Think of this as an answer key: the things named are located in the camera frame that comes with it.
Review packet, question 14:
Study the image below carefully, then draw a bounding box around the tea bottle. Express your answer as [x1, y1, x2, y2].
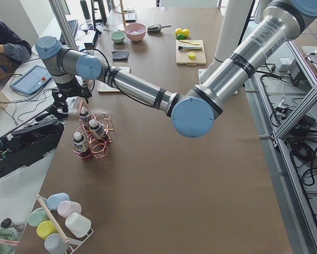
[73, 132, 91, 159]
[89, 119, 108, 142]

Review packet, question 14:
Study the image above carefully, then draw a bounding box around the grey folded cloth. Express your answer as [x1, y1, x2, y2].
[112, 50, 129, 61]

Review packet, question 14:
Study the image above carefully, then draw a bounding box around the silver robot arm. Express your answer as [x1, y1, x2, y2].
[35, 1, 317, 138]

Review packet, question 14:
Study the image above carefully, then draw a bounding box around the yellow plastic cup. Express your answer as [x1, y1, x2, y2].
[36, 220, 58, 240]

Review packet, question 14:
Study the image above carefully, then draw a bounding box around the grey plastic cup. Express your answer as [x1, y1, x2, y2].
[44, 233, 69, 254]

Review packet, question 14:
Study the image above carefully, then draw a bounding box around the yellow plastic knife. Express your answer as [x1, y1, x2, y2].
[180, 40, 200, 45]

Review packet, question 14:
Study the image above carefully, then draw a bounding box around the half lemon slice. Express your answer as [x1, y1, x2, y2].
[188, 52, 196, 59]

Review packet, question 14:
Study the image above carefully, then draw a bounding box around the black keyboard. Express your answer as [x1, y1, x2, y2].
[59, 20, 78, 45]

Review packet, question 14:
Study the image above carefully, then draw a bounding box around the white plastic cup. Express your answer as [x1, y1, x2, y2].
[65, 212, 92, 238]

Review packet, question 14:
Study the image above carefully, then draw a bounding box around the cream rabbit tray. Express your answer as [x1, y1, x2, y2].
[97, 62, 130, 93]

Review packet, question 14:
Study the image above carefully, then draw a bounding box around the pink plastic cup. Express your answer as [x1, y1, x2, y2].
[57, 201, 81, 218]

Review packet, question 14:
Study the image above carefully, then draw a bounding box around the steel muddler black tip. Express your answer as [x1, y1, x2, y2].
[178, 46, 203, 51]

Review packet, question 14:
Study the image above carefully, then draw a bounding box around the steel ice scoop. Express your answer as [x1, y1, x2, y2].
[147, 24, 172, 33]

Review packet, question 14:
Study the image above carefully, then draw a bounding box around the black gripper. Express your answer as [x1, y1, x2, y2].
[52, 88, 68, 116]

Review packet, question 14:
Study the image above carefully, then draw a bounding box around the green plastic cup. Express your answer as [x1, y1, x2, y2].
[28, 207, 49, 227]

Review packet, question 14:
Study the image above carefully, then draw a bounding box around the teach pendant tablet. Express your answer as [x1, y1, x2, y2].
[10, 65, 51, 95]

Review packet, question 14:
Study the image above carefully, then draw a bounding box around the seated person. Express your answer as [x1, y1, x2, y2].
[0, 21, 32, 85]

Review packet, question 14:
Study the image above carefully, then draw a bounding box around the tea bottle upper rack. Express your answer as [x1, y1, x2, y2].
[79, 106, 92, 129]

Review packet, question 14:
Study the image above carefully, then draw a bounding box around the bamboo cutting board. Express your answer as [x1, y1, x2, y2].
[176, 40, 206, 65]

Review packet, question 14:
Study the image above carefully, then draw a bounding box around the blue plastic cup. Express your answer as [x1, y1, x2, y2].
[47, 193, 70, 210]

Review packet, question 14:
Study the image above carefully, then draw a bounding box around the copper wire bottle basket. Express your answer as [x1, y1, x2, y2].
[72, 101, 114, 161]

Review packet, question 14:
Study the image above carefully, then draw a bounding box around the pink bowl of ice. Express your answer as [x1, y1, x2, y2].
[124, 23, 147, 42]

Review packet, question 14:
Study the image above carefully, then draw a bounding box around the white cup rack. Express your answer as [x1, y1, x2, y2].
[37, 195, 94, 253]

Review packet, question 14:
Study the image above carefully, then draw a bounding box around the mint green bowl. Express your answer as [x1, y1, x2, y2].
[110, 31, 125, 43]

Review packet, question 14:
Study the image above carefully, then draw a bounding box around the black equipment case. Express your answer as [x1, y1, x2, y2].
[0, 119, 64, 178]

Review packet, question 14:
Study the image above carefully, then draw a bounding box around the whole yellow lemon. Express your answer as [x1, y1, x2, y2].
[176, 33, 185, 40]
[175, 28, 183, 36]

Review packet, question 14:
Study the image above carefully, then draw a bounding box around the whole yellow lemon lower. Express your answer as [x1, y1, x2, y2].
[176, 33, 185, 40]

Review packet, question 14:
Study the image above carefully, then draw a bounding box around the whole yellow lemon upper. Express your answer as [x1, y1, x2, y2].
[175, 28, 183, 36]

